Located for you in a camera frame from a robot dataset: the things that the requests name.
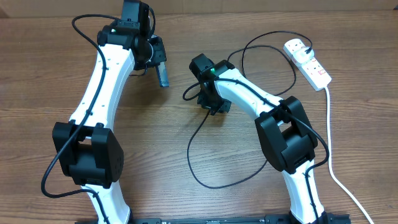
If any Samsung Galaxy smartphone blue screen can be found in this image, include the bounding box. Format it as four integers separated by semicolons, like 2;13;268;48
155;62;169;87

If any black USB charging cable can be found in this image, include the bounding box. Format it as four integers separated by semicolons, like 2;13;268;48
187;30;313;190

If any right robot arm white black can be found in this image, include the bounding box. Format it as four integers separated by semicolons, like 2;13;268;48
189;54;326;223

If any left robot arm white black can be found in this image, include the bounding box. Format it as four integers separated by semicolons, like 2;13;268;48
41;1;169;223

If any white charger plug adapter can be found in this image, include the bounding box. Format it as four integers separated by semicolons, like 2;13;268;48
293;47;315;66

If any white power strip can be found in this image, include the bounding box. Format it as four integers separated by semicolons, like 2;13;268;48
284;39;331;91

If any white power strip cord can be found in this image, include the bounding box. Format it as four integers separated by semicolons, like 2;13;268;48
323;86;376;224

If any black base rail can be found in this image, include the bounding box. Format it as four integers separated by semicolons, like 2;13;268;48
75;213;351;224

